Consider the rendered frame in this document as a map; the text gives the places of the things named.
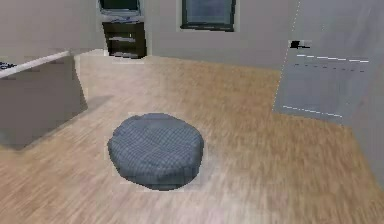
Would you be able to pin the black television set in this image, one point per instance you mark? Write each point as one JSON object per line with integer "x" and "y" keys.
{"x": 120, "y": 7}

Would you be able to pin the dark brown television stand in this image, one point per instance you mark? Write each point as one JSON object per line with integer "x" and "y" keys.
{"x": 125, "y": 40}

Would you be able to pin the round grey floor cushion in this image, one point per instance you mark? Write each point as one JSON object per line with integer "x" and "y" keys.
{"x": 155, "y": 150}

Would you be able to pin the dark framed window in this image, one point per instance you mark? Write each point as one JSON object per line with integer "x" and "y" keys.
{"x": 208, "y": 13}

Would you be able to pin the grey counter with white top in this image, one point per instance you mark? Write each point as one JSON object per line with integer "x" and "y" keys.
{"x": 36, "y": 100}

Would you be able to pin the grey room door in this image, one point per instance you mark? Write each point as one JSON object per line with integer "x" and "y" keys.
{"x": 321, "y": 80}

